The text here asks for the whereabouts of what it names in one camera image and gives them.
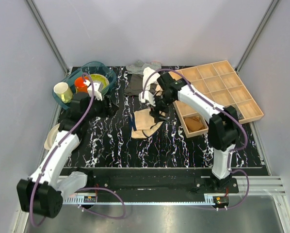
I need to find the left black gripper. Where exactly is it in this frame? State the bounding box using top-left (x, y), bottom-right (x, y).
top-left (84, 93), bottom-right (120, 121)

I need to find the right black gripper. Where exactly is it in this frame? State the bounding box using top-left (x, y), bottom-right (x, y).
top-left (148, 94), bottom-right (175, 124)

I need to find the beige navy-trimmed underwear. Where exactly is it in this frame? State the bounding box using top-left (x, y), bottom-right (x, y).
top-left (129, 109), bottom-right (162, 139)

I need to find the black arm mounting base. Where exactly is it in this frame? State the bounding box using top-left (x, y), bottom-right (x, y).
top-left (61, 167), bottom-right (239, 203)

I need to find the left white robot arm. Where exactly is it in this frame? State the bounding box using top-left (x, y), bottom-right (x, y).
top-left (16, 92), bottom-right (119, 218)

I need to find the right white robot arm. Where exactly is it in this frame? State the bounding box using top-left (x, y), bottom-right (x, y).
top-left (141, 69), bottom-right (247, 193)

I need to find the rolled tan underwear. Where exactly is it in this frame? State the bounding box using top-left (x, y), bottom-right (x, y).
top-left (184, 116), bottom-right (207, 133)

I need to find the black marble table mat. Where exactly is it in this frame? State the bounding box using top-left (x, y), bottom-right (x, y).
top-left (65, 67), bottom-right (264, 168)

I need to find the blue transparent plastic basin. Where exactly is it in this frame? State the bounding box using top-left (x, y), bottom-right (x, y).
top-left (52, 61), bottom-right (117, 110)

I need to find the green dotted plate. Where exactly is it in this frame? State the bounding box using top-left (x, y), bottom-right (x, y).
top-left (90, 74), bottom-right (110, 96)

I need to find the orange mug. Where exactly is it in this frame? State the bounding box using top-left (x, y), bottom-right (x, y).
top-left (74, 76), bottom-right (90, 93)

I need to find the dark grey garment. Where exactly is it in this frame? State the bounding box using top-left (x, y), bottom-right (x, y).
top-left (124, 74), bottom-right (143, 97)

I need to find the white cloth garment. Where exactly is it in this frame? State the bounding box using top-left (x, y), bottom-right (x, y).
top-left (143, 67), bottom-right (160, 90)

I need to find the cream yellow mug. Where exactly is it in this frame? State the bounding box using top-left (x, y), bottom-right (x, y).
top-left (53, 82), bottom-right (73, 103)

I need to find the grey striped garment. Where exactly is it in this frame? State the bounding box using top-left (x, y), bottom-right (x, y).
top-left (126, 60), bottom-right (152, 75)

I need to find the checked grey garment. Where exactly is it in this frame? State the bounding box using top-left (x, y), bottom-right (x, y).
top-left (150, 62), bottom-right (161, 71)

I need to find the beige round lid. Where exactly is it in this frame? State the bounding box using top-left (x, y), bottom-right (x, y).
top-left (44, 124), bottom-right (60, 150)

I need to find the wooden compartment tray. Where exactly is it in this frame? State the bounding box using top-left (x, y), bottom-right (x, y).
top-left (173, 60), bottom-right (264, 138)

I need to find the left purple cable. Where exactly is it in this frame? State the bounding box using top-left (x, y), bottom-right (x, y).
top-left (30, 72), bottom-right (126, 228)

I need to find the purple cable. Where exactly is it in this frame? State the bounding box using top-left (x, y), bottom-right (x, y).
top-left (30, 72), bottom-right (126, 228)
top-left (141, 68), bottom-right (251, 211)

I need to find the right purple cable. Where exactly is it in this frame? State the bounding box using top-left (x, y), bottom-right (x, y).
top-left (141, 68), bottom-right (251, 211)

